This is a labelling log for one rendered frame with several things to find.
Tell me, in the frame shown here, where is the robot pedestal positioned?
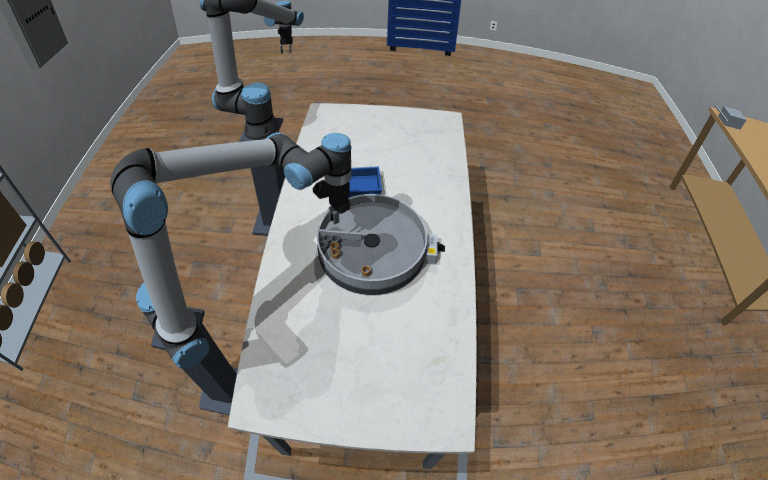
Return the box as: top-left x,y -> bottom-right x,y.
238,117 -> 287,237
150,327 -> 240,417

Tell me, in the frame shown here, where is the metal shelf unit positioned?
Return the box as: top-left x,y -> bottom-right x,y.
0,105 -> 73,372

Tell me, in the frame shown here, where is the blue crate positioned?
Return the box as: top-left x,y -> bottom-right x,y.
349,165 -> 386,197

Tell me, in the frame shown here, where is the grey wall panel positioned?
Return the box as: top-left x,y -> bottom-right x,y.
0,0 -> 69,70

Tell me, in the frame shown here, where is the blue drawer cabinet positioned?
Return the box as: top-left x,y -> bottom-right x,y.
386,0 -> 463,57

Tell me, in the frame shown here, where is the white table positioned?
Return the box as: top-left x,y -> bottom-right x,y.
227,102 -> 479,472

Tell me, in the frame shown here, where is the grey turntable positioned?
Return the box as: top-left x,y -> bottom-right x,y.
316,193 -> 433,296

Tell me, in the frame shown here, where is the wooden workbench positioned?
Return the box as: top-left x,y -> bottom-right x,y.
670,104 -> 768,326

